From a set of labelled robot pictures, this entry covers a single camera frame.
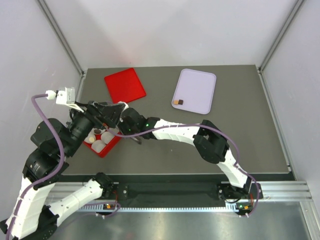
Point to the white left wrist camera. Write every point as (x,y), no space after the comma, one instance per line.
(65,96)

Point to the lavender plastic tray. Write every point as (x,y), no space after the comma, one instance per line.
(196,89)

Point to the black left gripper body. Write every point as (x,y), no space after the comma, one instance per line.
(82,123)

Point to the dark brown chocolate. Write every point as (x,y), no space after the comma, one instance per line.
(97,131)

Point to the metal tongs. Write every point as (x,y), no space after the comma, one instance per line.
(137,139)

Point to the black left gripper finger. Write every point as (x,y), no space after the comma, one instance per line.
(99,104)
(110,114)

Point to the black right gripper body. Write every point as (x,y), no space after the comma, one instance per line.
(126,130)

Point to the red box lid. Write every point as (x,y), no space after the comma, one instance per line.
(125,86)

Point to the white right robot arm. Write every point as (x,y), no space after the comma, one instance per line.
(211,144)

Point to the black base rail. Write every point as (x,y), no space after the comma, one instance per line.
(168,190)

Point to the red chocolate box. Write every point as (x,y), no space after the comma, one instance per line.
(108,147)

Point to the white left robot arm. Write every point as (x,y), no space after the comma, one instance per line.
(32,218)

